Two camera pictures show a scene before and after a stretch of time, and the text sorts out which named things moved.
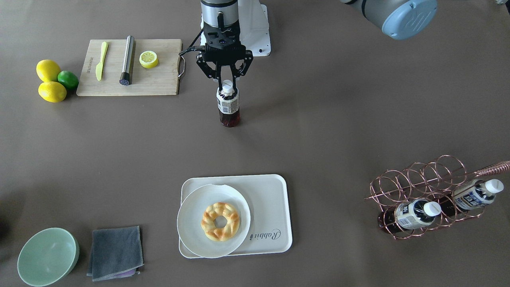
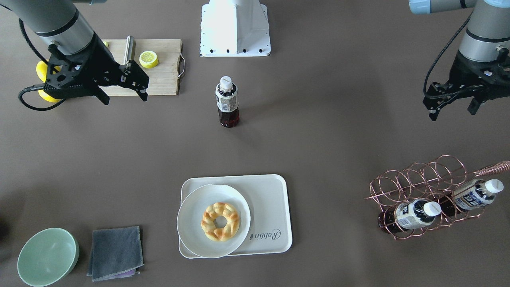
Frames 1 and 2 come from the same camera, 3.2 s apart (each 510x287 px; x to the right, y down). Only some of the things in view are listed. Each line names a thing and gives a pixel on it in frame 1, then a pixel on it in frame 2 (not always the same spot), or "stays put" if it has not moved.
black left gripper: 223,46 → 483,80
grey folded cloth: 116,253 stays put
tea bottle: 228,105 stays put
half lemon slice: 148,59 stays put
